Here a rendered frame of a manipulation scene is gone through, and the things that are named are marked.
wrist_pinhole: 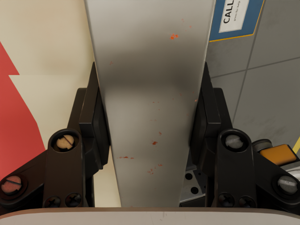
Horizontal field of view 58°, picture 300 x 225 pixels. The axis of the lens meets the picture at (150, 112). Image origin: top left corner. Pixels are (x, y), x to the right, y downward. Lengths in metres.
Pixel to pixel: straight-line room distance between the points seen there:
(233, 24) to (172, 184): 0.38
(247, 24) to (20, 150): 0.42
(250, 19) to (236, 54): 1.47
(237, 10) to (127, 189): 0.38
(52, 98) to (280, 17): 1.89
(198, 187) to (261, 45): 1.58
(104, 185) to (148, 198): 0.07
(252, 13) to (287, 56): 1.78
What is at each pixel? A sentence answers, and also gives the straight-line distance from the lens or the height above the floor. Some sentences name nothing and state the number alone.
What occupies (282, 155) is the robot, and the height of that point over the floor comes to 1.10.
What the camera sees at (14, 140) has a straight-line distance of 0.20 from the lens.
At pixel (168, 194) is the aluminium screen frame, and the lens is 0.17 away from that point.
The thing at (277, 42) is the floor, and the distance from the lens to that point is 2.12.
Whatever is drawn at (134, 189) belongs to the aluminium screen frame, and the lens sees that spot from 0.16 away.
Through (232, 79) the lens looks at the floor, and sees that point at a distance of 2.12.
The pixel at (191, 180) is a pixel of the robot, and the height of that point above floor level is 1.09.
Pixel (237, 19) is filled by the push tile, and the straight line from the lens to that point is 0.50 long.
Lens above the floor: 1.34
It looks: 41 degrees down
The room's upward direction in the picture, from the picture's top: 160 degrees clockwise
